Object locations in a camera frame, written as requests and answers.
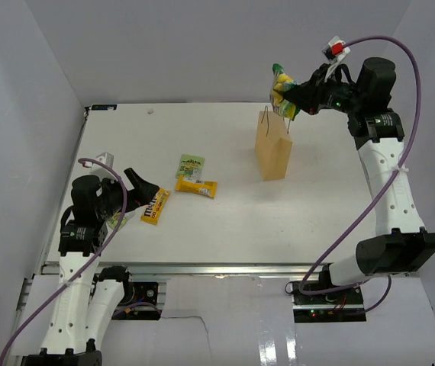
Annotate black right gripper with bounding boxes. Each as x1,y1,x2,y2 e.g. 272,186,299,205
285,63,366,116

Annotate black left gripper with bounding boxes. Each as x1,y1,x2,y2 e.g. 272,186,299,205
96,167,159,220

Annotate green yellow chip bag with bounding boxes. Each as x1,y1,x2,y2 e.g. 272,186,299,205
269,63,300,120

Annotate brown paper bag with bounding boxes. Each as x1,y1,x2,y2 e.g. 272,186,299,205
255,106,293,181

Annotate yellow snack bar wrapper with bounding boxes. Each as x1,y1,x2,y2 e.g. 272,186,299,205
175,175,218,198

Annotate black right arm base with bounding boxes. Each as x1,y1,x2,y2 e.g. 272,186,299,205
284,281,366,324

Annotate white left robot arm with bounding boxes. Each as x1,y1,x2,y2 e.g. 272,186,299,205
25,168,160,365

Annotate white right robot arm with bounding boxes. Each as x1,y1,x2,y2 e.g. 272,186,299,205
282,57,435,304

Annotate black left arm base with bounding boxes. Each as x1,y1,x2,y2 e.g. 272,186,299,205
92,266,159,307

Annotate yellow m&m's candy bag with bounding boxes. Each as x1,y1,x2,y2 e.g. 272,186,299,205
140,188,170,225

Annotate green snack packet left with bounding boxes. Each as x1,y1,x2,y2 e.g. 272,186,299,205
107,212,131,230

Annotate green snack packet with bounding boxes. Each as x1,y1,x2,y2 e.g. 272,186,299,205
107,212,131,230
176,154,205,180

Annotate green snack packet centre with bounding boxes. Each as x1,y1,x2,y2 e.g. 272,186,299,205
176,154,205,180

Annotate left blue table label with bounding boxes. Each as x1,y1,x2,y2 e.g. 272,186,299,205
90,104,118,111

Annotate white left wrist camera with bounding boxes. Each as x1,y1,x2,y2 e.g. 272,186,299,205
80,152,114,174

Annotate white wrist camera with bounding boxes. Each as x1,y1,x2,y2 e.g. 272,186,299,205
80,152,114,174
321,36,350,80

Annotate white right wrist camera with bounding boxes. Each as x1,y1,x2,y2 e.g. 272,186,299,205
321,36,350,80

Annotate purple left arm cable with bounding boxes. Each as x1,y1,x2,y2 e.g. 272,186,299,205
0,156,163,366

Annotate aluminium front rail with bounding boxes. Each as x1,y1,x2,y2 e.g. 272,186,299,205
97,262,311,277

